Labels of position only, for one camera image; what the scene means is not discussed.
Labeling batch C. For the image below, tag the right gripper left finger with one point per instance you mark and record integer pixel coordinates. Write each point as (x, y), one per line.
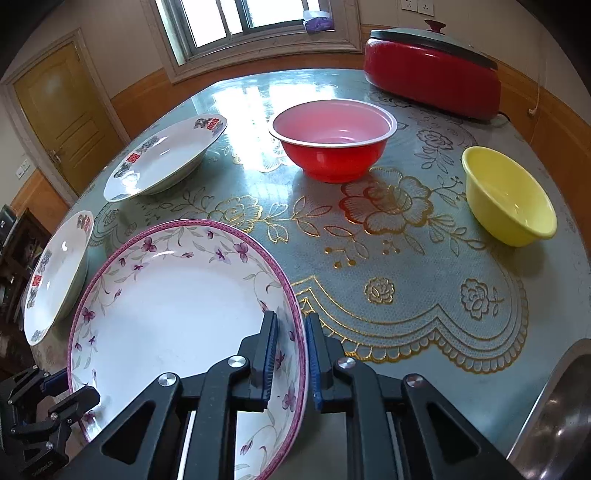
(254, 386)

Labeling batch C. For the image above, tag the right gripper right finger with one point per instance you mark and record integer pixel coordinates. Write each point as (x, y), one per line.
(327, 390)

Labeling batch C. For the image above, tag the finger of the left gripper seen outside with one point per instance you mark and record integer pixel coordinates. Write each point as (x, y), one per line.
(75, 406)

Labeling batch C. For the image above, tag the purple floral rimmed plate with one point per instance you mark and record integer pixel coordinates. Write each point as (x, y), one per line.
(178, 298)

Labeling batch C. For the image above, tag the white plate red characters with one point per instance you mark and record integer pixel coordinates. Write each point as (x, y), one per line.
(58, 277)
(164, 158)

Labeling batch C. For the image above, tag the red plastic bowl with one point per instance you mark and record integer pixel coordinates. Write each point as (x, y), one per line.
(334, 140)

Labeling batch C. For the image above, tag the yellow plastic bowl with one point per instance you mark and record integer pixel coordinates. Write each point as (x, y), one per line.
(506, 199)

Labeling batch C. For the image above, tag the stainless steel basin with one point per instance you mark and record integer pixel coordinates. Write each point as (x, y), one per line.
(554, 442)

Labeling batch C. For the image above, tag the floral lace tablecloth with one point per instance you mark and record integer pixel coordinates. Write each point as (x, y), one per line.
(395, 264)

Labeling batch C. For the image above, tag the dark wooden cabinet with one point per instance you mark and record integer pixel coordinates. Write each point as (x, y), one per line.
(20, 250)

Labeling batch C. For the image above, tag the wooden door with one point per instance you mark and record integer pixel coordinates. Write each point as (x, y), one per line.
(62, 115)

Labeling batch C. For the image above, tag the red electric cooker pot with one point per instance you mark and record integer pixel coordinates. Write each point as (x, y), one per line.
(434, 78)

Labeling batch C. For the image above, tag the purple tissue pack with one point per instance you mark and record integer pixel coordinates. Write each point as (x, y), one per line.
(317, 21)

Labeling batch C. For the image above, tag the grey cooker lid red knob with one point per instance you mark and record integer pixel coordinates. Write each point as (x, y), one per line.
(434, 40)

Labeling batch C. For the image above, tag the white light switch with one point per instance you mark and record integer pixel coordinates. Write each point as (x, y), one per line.
(23, 168)

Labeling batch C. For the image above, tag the window with frame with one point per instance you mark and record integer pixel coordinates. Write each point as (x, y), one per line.
(198, 37)

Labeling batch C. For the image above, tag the white wall socket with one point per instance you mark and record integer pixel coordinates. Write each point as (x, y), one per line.
(423, 7)

